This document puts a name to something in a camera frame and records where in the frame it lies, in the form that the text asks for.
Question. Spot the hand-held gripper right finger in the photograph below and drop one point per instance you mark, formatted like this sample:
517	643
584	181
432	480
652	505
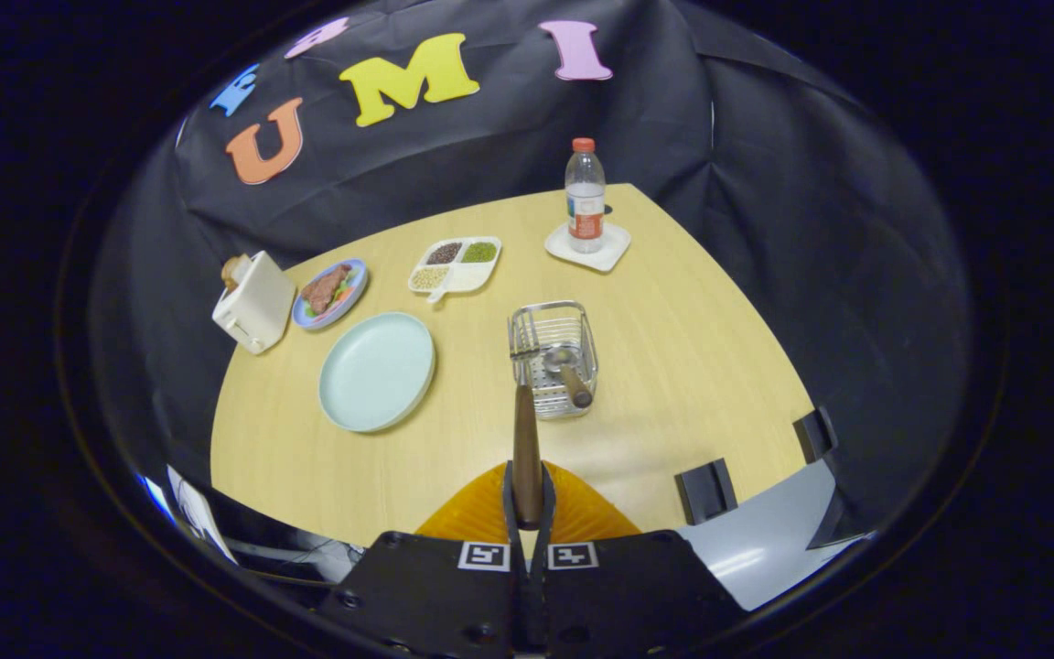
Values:
618	586

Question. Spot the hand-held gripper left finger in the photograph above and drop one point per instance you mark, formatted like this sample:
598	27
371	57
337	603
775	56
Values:
435	586

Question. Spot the black table clamp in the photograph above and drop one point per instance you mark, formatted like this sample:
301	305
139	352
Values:
815	435
705	491

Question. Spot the pale green plate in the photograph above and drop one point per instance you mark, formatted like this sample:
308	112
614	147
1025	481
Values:
376	371

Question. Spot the blue plate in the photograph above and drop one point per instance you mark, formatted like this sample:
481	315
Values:
351	297

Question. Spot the white divided bean dish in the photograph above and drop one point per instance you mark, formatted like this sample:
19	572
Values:
467	275

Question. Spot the brown steak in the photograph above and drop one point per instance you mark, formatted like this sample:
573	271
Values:
326	288

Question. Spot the white toaster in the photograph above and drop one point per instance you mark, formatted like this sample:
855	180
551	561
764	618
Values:
257	307

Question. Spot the white square coaster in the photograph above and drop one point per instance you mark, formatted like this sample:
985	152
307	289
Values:
617	249

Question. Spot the brown bread slice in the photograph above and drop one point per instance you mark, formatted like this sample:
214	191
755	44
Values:
234	272

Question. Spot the red-capped water bottle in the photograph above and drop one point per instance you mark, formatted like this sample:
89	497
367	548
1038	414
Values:
586	201

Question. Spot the black backdrop cloth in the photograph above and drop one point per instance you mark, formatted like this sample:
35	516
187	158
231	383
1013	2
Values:
765	229

